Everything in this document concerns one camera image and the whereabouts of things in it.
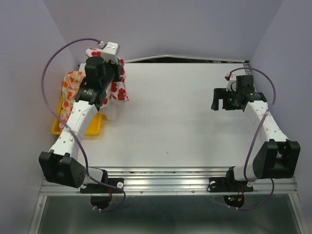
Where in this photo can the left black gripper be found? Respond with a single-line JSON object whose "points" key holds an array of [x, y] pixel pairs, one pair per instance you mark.
{"points": [[111, 65]]}

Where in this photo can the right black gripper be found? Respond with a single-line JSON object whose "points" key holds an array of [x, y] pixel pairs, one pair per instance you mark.
{"points": [[221, 93]]}

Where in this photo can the white red poppy skirt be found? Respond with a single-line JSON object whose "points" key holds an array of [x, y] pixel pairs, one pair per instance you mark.
{"points": [[116, 96]]}

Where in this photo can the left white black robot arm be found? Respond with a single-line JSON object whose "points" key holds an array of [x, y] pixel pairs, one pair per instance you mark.
{"points": [[59, 164]]}

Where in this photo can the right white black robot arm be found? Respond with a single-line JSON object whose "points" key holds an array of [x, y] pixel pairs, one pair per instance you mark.
{"points": [[277, 158]]}

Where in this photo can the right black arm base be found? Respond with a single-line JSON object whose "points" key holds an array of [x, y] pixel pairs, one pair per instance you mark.
{"points": [[222, 185]]}

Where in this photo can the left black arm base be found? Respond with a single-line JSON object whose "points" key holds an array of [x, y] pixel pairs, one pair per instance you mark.
{"points": [[99, 189]]}

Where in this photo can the orange floral skirt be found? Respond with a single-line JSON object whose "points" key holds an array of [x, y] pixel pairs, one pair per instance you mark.
{"points": [[71, 84]]}

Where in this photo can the yellow plastic tray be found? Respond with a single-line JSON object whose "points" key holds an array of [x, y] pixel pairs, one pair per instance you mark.
{"points": [[93, 130]]}

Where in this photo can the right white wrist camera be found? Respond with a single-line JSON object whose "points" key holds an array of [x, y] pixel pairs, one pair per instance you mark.
{"points": [[231, 83]]}

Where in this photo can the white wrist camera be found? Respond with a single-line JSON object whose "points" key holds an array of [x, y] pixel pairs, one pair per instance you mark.
{"points": [[109, 51], [231, 83]]}

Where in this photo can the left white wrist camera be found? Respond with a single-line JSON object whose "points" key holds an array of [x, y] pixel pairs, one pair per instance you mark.
{"points": [[109, 51]]}

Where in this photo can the aluminium frame rail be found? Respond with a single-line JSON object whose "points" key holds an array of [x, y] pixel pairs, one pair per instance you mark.
{"points": [[171, 181]]}

